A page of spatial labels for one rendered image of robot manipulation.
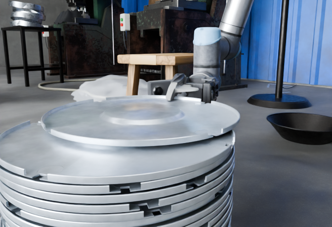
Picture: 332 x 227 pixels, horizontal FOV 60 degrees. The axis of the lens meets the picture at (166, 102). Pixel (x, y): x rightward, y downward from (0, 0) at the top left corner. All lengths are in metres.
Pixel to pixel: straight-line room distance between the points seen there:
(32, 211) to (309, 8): 2.89
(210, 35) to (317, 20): 2.20
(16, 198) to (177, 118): 0.22
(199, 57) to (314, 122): 0.74
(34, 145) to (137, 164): 0.13
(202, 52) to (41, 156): 0.57
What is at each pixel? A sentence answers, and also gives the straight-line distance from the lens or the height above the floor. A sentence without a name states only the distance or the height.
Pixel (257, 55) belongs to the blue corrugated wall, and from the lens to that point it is 3.23.
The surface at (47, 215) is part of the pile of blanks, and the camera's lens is 0.28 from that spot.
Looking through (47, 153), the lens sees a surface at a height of 0.24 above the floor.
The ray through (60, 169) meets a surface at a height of 0.24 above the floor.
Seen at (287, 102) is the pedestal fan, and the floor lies 0.03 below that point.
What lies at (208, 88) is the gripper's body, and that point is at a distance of 0.62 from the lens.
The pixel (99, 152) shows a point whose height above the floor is 0.24.
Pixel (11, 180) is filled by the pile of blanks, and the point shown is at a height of 0.24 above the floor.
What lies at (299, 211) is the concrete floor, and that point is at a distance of 0.74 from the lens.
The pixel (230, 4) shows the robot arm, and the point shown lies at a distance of 0.91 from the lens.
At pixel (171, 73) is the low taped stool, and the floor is 0.27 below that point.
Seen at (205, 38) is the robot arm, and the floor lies 0.38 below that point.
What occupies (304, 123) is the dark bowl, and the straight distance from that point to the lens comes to 1.39.
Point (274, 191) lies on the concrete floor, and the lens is 0.80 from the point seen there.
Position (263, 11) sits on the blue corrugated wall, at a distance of 3.24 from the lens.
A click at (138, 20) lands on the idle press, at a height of 0.57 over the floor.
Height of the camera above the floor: 0.35
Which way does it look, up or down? 11 degrees down
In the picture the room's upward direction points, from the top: straight up
